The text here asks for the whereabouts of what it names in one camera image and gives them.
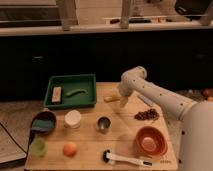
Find yellow banana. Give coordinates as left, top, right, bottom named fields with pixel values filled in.
left=104, top=95, right=120, bottom=103

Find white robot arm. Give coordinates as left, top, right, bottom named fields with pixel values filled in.
left=118, top=66, right=213, bottom=171

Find small metal cup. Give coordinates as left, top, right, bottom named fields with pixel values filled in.
left=97, top=117, right=111, bottom=133

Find white paper cup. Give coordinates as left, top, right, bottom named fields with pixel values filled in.
left=64, top=110, right=82, bottom=128

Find green plastic cup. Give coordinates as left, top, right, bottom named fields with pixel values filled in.
left=29, top=138, right=47, bottom=157

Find grey folded cloth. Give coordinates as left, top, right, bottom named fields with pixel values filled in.
left=138, top=95, right=154, bottom=107

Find bunch of dark grapes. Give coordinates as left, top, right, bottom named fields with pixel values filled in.
left=134, top=109, right=159, bottom=120

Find green plastic tray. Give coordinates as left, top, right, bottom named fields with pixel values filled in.
left=44, top=74, right=97, bottom=110

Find red orange bowl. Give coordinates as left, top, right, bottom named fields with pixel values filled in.
left=135, top=126, right=168, bottom=158

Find green chili pepper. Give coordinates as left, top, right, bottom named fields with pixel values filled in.
left=65, top=89, right=87, bottom=97

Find wooden block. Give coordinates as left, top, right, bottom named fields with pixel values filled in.
left=52, top=87, right=62, bottom=103

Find orange fruit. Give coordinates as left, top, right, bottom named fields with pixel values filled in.
left=63, top=143, right=77, bottom=157

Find dark bowl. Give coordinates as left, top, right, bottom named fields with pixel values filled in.
left=30, top=111, right=56, bottom=135

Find blue green sponge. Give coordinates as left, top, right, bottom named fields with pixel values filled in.
left=31, top=120, right=54, bottom=132

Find white handled dish brush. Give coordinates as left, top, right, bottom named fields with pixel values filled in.
left=102, top=150, right=152, bottom=167

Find black cable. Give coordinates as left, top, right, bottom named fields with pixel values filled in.
left=0, top=122, right=28, bottom=155

